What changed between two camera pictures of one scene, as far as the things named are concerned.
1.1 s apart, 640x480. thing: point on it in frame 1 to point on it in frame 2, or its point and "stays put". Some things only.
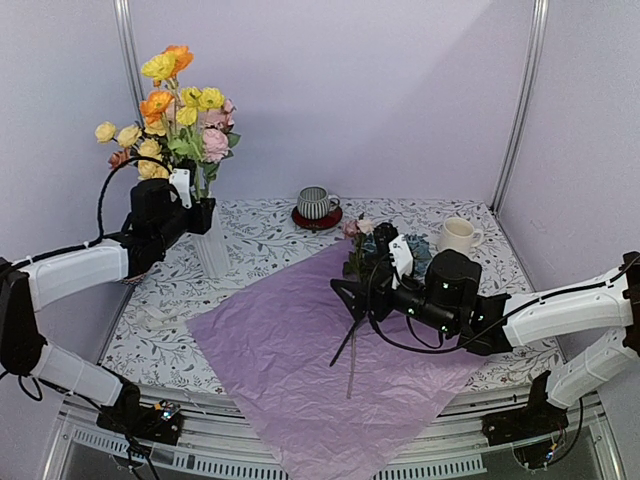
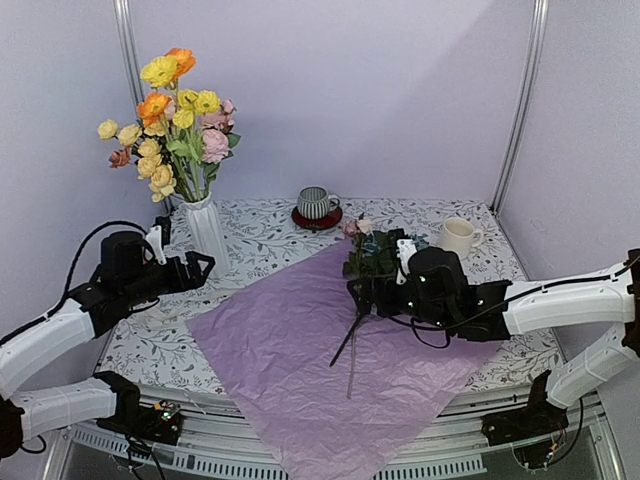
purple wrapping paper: x=277 y=339 stays put
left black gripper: x=203 y=219 to x=196 y=280
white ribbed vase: x=211 y=251 stays put
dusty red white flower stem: x=119 y=157 stays put
